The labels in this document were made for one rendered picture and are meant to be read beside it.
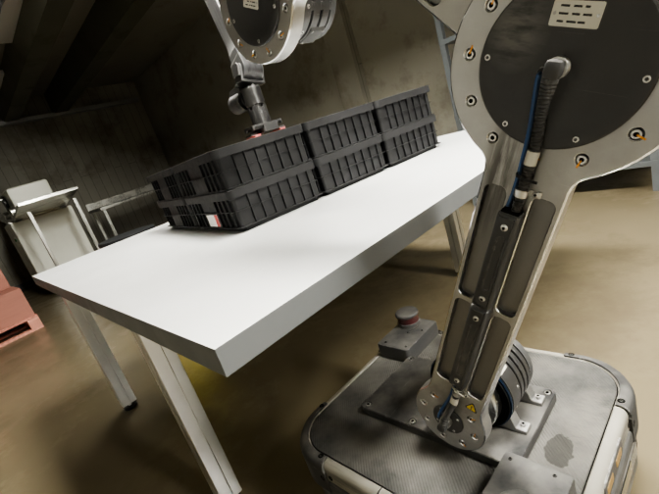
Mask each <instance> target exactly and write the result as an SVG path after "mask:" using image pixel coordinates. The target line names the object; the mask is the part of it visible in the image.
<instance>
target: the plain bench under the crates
mask: <svg viewBox="0 0 659 494"><path fill-rule="evenodd" d="M437 141H438V142H441V143H439V144H436V148H433V149H431V150H429V151H427V152H425V153H423V154H421V155H418V156H416V157H414V158H412V159H409V160H407V161H405V162H403V163H400V164H398V165H396V166H393V167H390V168H384V169H383V171H382V172H380V173H376V174H374V175H372V176H370V177H367V178H365V179H363V180H361V181H358V182H356V183H354V184H351V185H349V186H347V187H345V188H342V189H340V190H338V191H336V192H333V193H332V194H330V195H324V196H318V200H316V201H314V202H312V203H309V204H307V205H305V206H303V207H300V208H298V209H296V210H294V211H291V212H289V213H287V214H284V215H282V216H280V217H278V218H275V219H273V220H271V221H269V222H265V223H263V224H261V225H258V226H256V227H254V228H251V229H249V230H247V231H235V230H215V229H204V228H199V229H196V228H176V227H172V226H168V225H169V223H168V222H166V223H164V224H161V225H159V226H156V227H154V228H151V229H149V230H146V231H144V232H141V233H139V234H136V235H135V236H132V237H130V238H127V239H125V240H122V241H119V242H117V243H114V244H112V245H109V246H107V247H104V248H102V249H99V250H97V251H94V252H92V253H89V254H87V255H84V256H82V257H79V258H77V259H74V260H72V261H69V262H67V263H64V264H62V265H60V266H58V267H55V268H52V269H50V270H47V271H45V272H41V273H38V274H36V275H33V276H32V278H33V279H34V281H35V283H36V285H38V286H41V287H43V288H45V289H47V290H49V291H51V292H53V293H55V294H57V295H59V296H61V297H62V298H63V300H64V302H65V304H66V306H67V308H68V309H69V311H70V313H71V315H72V317H73V319H74V320H75V322H76V325H77V327H78V329H79V330H80V332H81V334H82V336H83V338H84V340H85V341H86V343H87V345H88V347H89V349H90V350H91V352H92V354H93V356H94V358H95V360H96V361H97V363H98V365H99V367H100V369H101V371H103V373H104V375H105V377H106V379H107V381H108V382H109V384H110V386H111V388H112V390H113V392H114V393H115V395H116V397H117V399H118V401H119V402H120V404H121V405H122V406H123V407H124V409H125V411H129V410H132V409H133V408H134V407H135V406H136V405H137V402H136V401H135V400H136V397H135V395H134V393H133V391H132V390H131V388H130V386H129V384H128V382H127V379H126V377H125V376H124V374H123V372H122V370H121V368H120V366H119V364H118V362H117V360H116V359H115V357H114V355H113V353H112V351H111V349H110V347H109V345H108V343H107V342H106V340H105V338H104V336H103V334H102V332H101V330H100V328H99V327H98V325H97V323H96V321H95V319H94V317H93V316H92V314H91V312H93V313H95V314H97V315H99V316H101V317H103V318H105V319H107V320H109V321H112V322H114V323H116V324H118V325H120V326H123V327H125V328H127V329H129V330H130V331H131V333H132V335H133V337H134V339H135V341H136V343H137V345H138V347H139V349H140V351H141V353H142V354H143V356H144V358H145V360H146V362H147V364H148V366H149V368H150V369H151V371H152V373H153V375H154V377H155V379H156V381H157V383H158V385H159V387H160V389H161V391H162V393H163V395H164V397H165V399H166V401H167V403H168V405H169V407H170V409H171V411H172V413H173V415H174V417H175V419H176V421H177V424H178V426H179V428H180V429H181V431H182V433H183V435H184V437H185V439H186V441H187V443H188V445H189V447H190V449H191V451H192V453H193V455H194V457H195V459H196V461H197V463H198V465H199V467H200V468H201V470H202V472H203V474H204V476H205V478H206V480H207V482H208V484H209V486H210V488H211V490H212V492H213V494H241V493H240V491H241V490H242V488H241V486H240V484H239V482H238V480H237V478H236V476H235V474H234V472H233V470H232V467H231V465H230V463H229V461H228V458H227V456H226V454H225V452H224V450H223V448H222V445H221V443H220V441H219V439H218V437H217V435H216V433H215V431H214V429H213V427H212V425H211V423H210V421H209V419H208V417H207V415H206V413H205V411H204V409H203V407H202V405H201V403H200V400H199V398H198V396H197V394H196V392H195V390H194V388H193V386H192V384H191V382H190V380H189V377H188V375H187V373H186V371H185V369H184V367H183V365H182V363H181V361H180V359H179V357H178V354H180V355H182V356H184V357H186V358H187V359H189V360H191V361H193V362H195V363H197V364H199V365H201V366H203V367H206V368H208V369H210V370H212V371H215V372H217V373H219V374H221V375H223V376H225V377H228V376H230V375H231V374H233V373H234V372H235V371H237V370H238V369H240V368H241V367H242V366H244V365H245V364H247V363H248V362H249V361H251V360H252V359H253V358H255V357H256V356H258V355H259V354H260V353H262V352H263V351H264V350H266V349H267V348H268V347H270V346H271V345H273V344H274V343H275V342H277V341H278V340H279V339H281V338H282V337H284V336H285V335H286V334H288V333H289V332H290V331H291V330H292V329H293V328H295V327H296V326H298V325H299V324H300V323H302V322H304V321H305V320H307V319H308V318H310V317H311V316H313V315H314V314H315V313H317V312H318V311H319V310H320V309H321V308H323V307H324V306H325V305H327V304H328V303H329V302H331V301H332V300H333V299H335V298H336V297H338V296H339V295H340V294H342V293H343V292H344V291H346V290H347V289H349V288H350V287H351V286H353V285H354V284H355V283H357V282H358V281H359V280H361V279H362V278H364V277H365V276H366V275H368V274H369V273H370V272H372V271H374V270H375V269H376V268H378V267H379V266H380V265H382V264H383V263H384V262H386V261H387V260H389V259H390V258H391V257H393V256H394V255H395V254H397V253H398V252H399V251H401V250H402V249H404V248H405V247H406V246H408V245H409V244H410V243H412V242H413V241H415V240H416V239H417V238H419V237H420V236H421V235H423V234H424V233H425V232H427V231H428V230H430V229H431V228H432V227H434V226H435V225H436V224H438V223H439V222H441V221H442V220H443V221H444V225H445V229H446V234H447V238H448V242H449V246H450V251H451V255H452V259H453V263H454V268H455V271H456V272H458V270H459V267H460V263H461V259H462V255H463V252H464V248H465V244H466V239H465V234H464V230H463V226H462V222H461V217H460V213H459V208H460V207H461V206H463V205H464V204H465V203H467V202H468V201H470V200H471V199H472V198H474V197H475V196H476V195H478V193H479V189H480V185H481V181H482V175H483V171H484V156H483V154H482V151H481V150H480V149H479V148H478V147H477V146H476V145H475V143H474V142H473V141H472V140H471V138H470V137H469V135H468V134H467V132H466V131H465V130H462V131H458V132H454V133H450V134H445V135H441V136H438V137H437ZM90 311H91V312H90Z"/></svg>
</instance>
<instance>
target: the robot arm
mask: <svg viewBox="0 0 659 494"><path fill-rule="evenodd" d="M204 1H205V3H206V5H207V7H208V10H209V12H210V14H211V16H212V18H213V20H214V22H215V24H216V27H217V29H218V31H219V33H220V35H221V37H222V39H223V42H224V44H225V45H226V47H227V49H228V55H229V60H230V62H231V66H230V67H231V70H232V76H233V78H234V79H235V84H236V85H235V88H234V89H233V90H232V91H231V92H230V93H229V97H230V98H229V99H228V107H229V109H230V110H231V111H232V112H233V113H234V114H236V115H240V114H242V113H244V112H246V111H248V114H249V117H250V119H251V122H252V124H253V125H252V126H250V127H248V128H246V129H244V132H245V134H247V133H249V132H250V135H248V136H245V138H246V140H248V139H251V138H254V137H257V136H261V134H263V133H266V132H268V131H270V130H272V131H271V132H274V131H277V130H280V129H284V128H285V126H284V124H283V125H278V124H281V123H282V121H281V119H276V120H272V121H271V118H270V115H269V112H268V109H267V106H266V103H265V100H264V97H263V94H262V91H261V88H260V86H261V85H262V84H264V83H265V77H264V69H263V65H257V64H254V63H252V62H250V61H249V60H247V59H246V58H245V57H243V56H242V55H241V53H240V52H239V51H238V50H237V49H236V47H235V46H234V44H233V43H232V41H231V39H230V37H229V35H228V32H227V29H226V27H225V24H224V21H223V17H222V13H221V8H220V2H219V0H204ZM271 132H270V133H271Z"/></svg>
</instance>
